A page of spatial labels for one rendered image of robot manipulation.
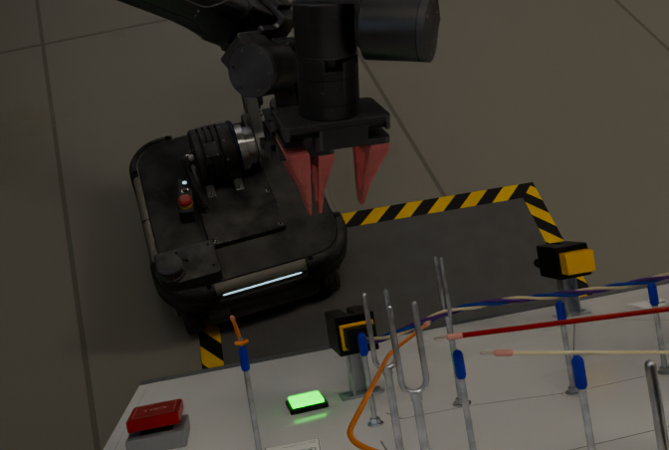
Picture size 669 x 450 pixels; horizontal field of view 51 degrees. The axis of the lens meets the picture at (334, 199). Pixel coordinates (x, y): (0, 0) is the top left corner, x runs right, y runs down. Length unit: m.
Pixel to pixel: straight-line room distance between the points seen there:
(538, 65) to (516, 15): 0.34
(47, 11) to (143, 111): 0.83
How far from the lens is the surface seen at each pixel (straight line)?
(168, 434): 0.72
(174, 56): 2.95
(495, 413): 0.67
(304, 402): 0.75
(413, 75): 2.81
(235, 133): 1.97
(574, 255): 0.97
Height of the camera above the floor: 1.77
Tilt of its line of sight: 49 degrees down
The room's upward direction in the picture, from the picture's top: straight up
